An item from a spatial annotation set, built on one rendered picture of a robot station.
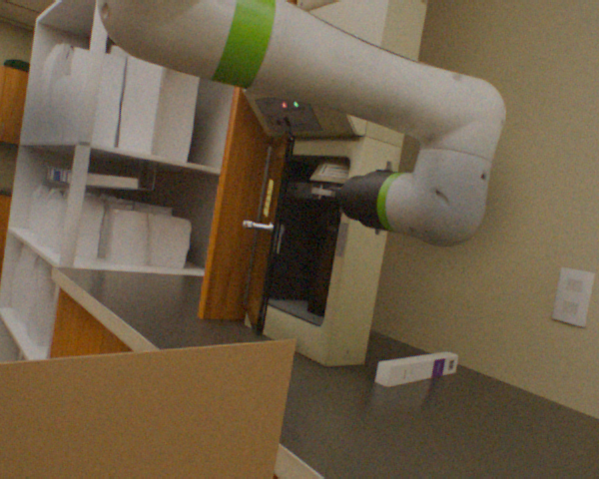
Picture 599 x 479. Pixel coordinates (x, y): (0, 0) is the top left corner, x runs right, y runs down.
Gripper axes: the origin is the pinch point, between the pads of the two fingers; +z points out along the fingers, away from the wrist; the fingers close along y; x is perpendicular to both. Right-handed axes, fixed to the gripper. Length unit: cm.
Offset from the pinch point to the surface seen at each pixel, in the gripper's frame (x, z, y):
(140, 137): -15, 125, -14
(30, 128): -16, 220, 8
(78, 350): 52, 68, 15
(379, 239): 7.0, -3.9, -20.8
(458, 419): 34.1, -31.6, -17.9
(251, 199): 2.7, 33.2, -11.0
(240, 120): -15.8, 33.2, -4.3
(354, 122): -15.0, -3.9, -8.3
